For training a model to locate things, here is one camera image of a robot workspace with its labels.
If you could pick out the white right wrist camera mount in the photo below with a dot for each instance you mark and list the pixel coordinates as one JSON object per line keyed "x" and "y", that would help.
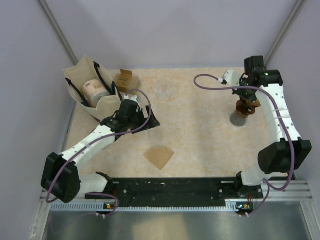
{"x": 231, "y": 78}

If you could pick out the brown paper filter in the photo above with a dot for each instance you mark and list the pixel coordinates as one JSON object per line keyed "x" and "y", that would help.
{"x": 253, "y": 104}
{"x": 159, "y": 156}

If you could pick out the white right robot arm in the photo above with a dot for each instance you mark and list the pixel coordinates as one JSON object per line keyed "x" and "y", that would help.
{"x": 260, "y": 87}

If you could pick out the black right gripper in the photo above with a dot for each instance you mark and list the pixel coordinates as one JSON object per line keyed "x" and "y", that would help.
{"x": 238, "y": 92}

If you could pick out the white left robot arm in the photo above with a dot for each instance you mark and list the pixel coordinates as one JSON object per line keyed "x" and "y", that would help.
{"x": 61, "y": 175}

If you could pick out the right aluminium frame post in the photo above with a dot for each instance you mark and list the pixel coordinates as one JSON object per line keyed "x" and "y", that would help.
{"x": 297, "y": 8}

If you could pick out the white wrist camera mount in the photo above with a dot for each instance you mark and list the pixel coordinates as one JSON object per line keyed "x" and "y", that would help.
{"x": 131, "y": 97}
{"x": 231, "y": 78}

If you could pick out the brown cardboard box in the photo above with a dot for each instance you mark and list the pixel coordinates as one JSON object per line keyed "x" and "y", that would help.
{"x": 125, "y": 81}

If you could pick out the aluminium frame post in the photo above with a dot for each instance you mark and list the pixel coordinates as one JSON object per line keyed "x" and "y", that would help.
{"x": 58, "y": 31}
{"x": 297, "y": 8}

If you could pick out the left aluminium frame post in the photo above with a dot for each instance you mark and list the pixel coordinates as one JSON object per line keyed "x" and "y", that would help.
{"x": 58, "y": 31}

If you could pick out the cream canvas tote bag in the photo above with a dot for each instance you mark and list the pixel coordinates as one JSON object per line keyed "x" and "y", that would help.
{"x": 86, "y": 70}

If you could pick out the clear plastic cup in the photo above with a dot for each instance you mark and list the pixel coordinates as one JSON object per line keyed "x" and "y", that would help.
{"x": 163, "y": 92}

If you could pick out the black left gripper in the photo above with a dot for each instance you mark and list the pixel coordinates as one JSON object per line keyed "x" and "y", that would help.
{"x": 152, "y": 123}

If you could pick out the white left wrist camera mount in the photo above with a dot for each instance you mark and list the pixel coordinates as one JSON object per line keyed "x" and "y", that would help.
{"x": 131, "y": 97}

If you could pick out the amber glass coffee dripper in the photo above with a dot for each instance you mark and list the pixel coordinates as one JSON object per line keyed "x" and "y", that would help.
{"x": 243, "y": 108}

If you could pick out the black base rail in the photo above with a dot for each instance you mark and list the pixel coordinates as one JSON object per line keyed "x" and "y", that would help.
{"x": 179, "y": 192}

